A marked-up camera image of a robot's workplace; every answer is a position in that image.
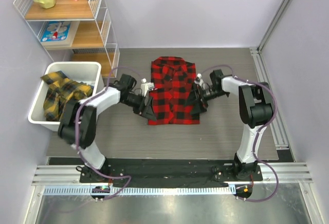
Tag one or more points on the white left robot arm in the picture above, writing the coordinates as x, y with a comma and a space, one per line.
78, 124

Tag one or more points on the blue white picture book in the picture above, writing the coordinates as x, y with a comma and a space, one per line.
57, 34

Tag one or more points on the white wire shelf rack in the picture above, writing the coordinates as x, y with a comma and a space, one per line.
94, 40

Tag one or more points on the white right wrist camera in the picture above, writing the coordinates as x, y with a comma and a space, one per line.
199, 81

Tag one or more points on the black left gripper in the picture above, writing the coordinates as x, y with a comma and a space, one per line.
147, 111

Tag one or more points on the slotted aluminium rail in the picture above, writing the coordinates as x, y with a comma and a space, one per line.
100, 190

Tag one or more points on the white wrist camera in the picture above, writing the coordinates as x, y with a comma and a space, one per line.
199, 81
146, 87

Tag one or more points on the white plastic bin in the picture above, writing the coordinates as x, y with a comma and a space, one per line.
86, 72

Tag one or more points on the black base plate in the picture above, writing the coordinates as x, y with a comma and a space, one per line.
172, 174

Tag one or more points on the yellow plaid shirt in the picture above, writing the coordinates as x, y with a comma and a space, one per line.
60, 90

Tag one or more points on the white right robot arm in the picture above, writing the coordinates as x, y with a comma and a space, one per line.
257, 110

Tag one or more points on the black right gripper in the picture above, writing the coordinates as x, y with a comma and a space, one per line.
201, 104

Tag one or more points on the red black plaid shirt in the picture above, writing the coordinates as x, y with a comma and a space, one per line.
173, 78

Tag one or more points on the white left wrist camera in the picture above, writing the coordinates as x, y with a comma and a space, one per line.
146, 87

